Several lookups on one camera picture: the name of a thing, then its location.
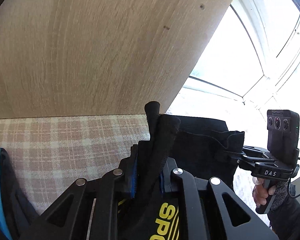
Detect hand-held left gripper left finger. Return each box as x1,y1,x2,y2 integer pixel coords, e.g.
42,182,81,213
19,154,138,240

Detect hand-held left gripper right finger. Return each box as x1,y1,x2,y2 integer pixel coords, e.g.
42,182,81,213
159,158,278,240

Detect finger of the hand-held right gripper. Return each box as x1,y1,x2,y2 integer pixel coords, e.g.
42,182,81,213
224,150,275,167
242,145,268,159

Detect black garment with yellow stripes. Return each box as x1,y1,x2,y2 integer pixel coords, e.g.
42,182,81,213
117,101,245,240

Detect person's right forearm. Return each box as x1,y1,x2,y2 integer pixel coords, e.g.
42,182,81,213
266,185,300,240

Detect person's right hand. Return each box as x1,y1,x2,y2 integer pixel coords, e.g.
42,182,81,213
252,177,292,213

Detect pink plaid blanket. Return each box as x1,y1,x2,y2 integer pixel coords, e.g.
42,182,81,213
0,90,257,217

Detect black folded garment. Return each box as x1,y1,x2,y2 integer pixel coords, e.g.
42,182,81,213
0,148,40,240

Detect large light wooden board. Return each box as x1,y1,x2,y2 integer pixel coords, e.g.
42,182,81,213
0,0,243,119

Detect white window frame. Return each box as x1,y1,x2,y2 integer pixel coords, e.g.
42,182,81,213
182,0,300,140

